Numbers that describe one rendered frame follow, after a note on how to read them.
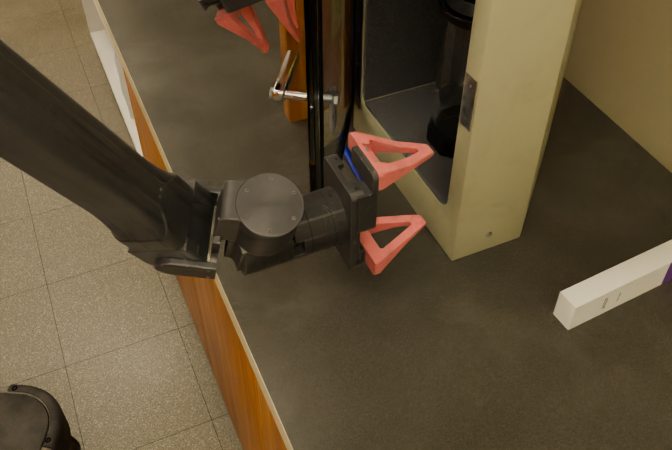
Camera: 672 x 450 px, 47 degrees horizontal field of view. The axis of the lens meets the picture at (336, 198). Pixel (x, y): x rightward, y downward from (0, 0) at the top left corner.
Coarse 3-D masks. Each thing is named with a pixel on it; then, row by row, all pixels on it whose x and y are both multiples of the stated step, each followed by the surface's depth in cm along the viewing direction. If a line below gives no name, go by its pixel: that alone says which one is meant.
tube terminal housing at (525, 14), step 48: (480, 0) 80; (528, 0) 80; (576, 0) 83; (480, 48) 83; (528, 48) 85; (480, 96) 87; (528, 96) 90; (480, 144) 92; (528, 144) 96; (480, 192) 98; (528, 192) 103; (480, 240) 105
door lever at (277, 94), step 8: (288, 56) 94; (296, 56) 94; (288, 64) 93; (296, 64) 94; (280, 72) 92; (288, 72) 92; (280, 80) 90; (288, 80) 91; (272, 88) 90; (280, 88) 89; (288, 88) 91; (272, 96) 89; (280, 96) 89; (288, 96) 89; (296, 96) 89; (304, 96) 89
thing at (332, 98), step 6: (324, 90) 89; (330, 90) 88; (336, 90) 89; (324, 96) 89; (330, 96) 89; (336, 96) 88; (324, 102) 89; (330, 102) 89; (336, 102) 88; (330, 108) 90; (336, 108) 91; (330, 114) 91; (336, 114) 92; (330, 120) 91; (336, 120) 92; (330, 126) 92
